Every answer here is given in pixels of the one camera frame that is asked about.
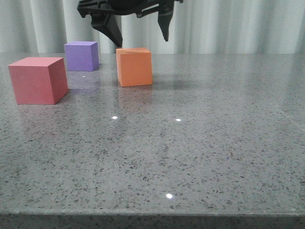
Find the purple foam cube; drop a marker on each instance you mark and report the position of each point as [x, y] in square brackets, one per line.
[82, 56]

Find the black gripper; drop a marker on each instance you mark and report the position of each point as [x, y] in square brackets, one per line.
[103, 20]

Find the orange foam cube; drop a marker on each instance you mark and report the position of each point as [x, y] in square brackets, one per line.
[134, 66]

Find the red foam cube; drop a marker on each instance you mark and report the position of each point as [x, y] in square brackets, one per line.
[38, 80]

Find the pale green curtain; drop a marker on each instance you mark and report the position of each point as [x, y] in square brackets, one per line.
[197, 27]

